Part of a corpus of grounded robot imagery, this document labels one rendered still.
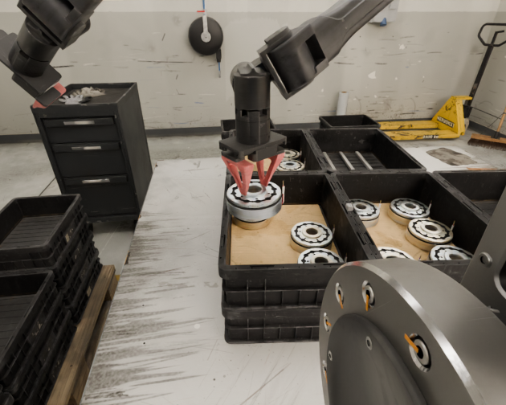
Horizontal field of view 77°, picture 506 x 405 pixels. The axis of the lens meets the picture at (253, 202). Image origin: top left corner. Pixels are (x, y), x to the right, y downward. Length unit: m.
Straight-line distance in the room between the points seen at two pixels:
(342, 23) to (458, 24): 4.34
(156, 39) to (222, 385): 3.60
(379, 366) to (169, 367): 0.62
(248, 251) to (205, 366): 0.27
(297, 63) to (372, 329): 0.40
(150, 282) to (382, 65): 3.97
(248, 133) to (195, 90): 3.48
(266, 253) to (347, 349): 0.58
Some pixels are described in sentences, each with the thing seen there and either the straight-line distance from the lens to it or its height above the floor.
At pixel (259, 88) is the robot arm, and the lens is 0.50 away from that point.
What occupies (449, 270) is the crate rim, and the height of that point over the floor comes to 0.92.
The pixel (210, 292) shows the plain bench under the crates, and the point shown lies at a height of 0.70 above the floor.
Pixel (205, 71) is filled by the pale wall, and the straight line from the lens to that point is 3.95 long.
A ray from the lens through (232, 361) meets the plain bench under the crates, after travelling 0.75.
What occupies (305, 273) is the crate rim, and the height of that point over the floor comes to 0.92.
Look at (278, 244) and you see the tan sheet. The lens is 0.81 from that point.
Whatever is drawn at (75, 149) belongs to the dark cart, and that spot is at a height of 0.65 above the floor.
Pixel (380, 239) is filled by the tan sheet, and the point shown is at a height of 0.83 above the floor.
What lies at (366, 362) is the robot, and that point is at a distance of 0.20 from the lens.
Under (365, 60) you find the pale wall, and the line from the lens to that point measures 4.35.
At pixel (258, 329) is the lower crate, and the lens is 0.73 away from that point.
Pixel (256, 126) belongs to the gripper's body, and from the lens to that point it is 0.51.
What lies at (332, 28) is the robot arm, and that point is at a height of 1.31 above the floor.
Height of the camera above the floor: 1.33
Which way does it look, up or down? 31 degrees down
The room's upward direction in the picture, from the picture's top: straight up
